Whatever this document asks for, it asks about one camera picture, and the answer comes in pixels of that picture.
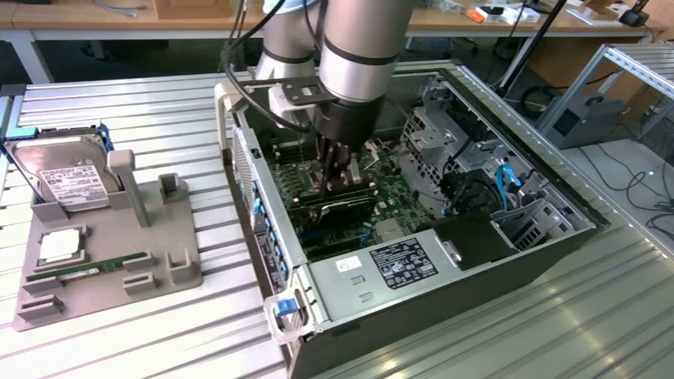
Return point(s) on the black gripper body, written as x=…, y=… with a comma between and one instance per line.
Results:
x=350, y=122

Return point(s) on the graphics card with black fan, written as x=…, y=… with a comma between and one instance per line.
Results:
x=347, y=215

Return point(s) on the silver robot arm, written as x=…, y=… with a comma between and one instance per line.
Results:
x=358, y=59

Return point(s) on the CPU socket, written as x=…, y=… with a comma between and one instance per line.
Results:
x=311, y=175

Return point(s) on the thin locking lever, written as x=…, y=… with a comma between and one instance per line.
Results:
x=301, y=152

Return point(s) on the black RAM slot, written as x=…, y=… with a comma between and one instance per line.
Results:
x=293, y=158
x=290, y=149

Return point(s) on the dark RAM stick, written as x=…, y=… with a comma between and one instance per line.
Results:
x=363, y=192

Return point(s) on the green motherboard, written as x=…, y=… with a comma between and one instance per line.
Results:
x=406, y=201

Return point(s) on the silver drive cage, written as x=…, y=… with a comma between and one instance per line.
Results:
x=429, y=138

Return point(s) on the blue expansion slot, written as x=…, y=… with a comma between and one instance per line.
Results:
x=306, y=235

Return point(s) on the black expansion slot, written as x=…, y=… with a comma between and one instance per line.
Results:
x=337, y=245

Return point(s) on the black plastic shroud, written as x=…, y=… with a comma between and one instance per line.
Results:
x=463, y=241

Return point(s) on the grey power supply unit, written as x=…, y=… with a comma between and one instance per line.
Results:
x=369, y=284

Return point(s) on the orange box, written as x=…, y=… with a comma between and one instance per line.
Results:
x=477, y=13

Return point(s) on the blue case latch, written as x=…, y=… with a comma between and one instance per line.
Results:
x=285, y=308

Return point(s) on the silver disk bay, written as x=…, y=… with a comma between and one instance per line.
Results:
x=537, y=225

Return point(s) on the black tripod pole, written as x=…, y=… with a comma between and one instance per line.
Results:
x=531, y=43

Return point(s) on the black open PC case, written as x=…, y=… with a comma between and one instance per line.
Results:
x=474, y=308

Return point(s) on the grey machine box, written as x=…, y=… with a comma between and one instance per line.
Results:
x=596, y=122

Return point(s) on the green RAM stick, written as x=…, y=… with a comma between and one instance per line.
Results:
x=112, y=262

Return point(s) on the grey parts rack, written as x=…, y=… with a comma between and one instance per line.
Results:
x=106, y=252

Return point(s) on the silver hard disk drive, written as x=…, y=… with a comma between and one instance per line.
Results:
x=63, y=177

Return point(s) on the white flat box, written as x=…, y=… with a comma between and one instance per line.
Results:
x=596, y=16

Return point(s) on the silver CPU chip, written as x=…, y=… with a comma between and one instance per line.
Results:
x=60, y=245

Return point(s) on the wooden desk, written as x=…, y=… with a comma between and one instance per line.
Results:
x=79, y=19

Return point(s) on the hard drive in blue caddy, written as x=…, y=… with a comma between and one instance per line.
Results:
x=22, y=133

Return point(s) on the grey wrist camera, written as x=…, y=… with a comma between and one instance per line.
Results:
x=287, y=106

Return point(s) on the aluminium profile frame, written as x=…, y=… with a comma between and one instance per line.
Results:
x=640, y=55

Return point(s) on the black camera stand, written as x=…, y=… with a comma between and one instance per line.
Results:
x=634, y=17

